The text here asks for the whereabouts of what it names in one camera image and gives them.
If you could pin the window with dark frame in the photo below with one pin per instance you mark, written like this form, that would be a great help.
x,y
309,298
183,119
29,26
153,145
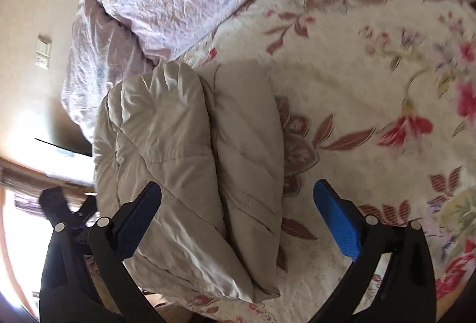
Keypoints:
x,y
63,159

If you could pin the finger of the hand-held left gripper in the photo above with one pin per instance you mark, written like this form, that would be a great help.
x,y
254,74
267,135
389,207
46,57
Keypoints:
x,y
87,207

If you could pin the purple curtain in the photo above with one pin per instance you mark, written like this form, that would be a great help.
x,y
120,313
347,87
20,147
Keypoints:
x,y
28,204

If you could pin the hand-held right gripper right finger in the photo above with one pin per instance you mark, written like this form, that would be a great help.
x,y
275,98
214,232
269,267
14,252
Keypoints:
x,y
338,222

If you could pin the beige puffer jacket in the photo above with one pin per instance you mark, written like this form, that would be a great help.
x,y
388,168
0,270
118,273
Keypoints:
x,y
178,144

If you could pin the wooden window sill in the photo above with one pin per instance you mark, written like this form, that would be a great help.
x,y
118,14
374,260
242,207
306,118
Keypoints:
x,y
33,174

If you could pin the lilac crinkled pillow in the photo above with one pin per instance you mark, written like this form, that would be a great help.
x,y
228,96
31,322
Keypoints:
x,y
100,59

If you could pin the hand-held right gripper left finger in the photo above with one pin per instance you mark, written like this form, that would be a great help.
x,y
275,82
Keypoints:
x,y
139,219

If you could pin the floral fleece blanket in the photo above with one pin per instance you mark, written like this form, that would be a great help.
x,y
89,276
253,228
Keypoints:
x,y
353,85

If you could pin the white wall switch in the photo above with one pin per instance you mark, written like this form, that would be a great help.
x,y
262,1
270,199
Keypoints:
x,y
44,45

